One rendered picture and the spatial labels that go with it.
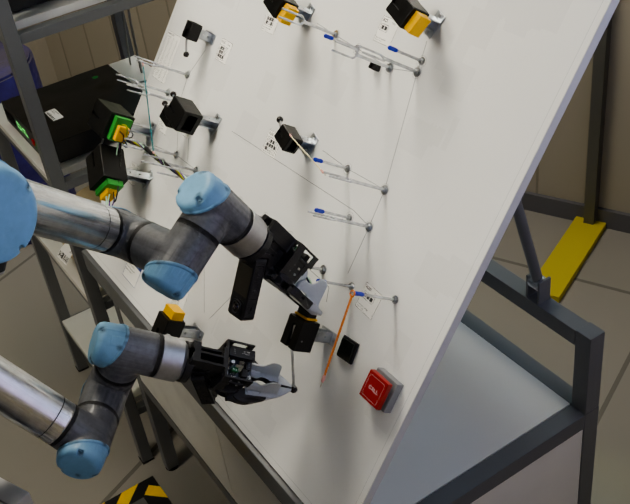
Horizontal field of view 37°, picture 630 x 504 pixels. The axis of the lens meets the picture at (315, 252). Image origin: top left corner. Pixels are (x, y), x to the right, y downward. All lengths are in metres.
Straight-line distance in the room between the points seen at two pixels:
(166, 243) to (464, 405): 0.82
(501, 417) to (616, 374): 1.31
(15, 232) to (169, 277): 0.33
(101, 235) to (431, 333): 0.55
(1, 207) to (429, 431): 1.09
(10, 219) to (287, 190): 0.83
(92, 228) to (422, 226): 0.54
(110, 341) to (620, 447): 1.85
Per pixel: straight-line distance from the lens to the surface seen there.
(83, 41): 5.09
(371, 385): 1.60
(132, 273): 2.31
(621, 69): 3.57
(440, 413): 1.99
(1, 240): 1.16
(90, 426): 1.58
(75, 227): 1.44
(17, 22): 2.36
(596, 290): 3.58
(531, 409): 2.01
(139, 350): 1.59
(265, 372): 1.70
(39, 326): 3.80
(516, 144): 1.52
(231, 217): 1.47
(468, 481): 1.88
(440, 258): 1.57
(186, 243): 1.44
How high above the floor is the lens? 2.24
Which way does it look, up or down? 36 degrees down
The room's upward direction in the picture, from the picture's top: 8 degrees counter-clockwise
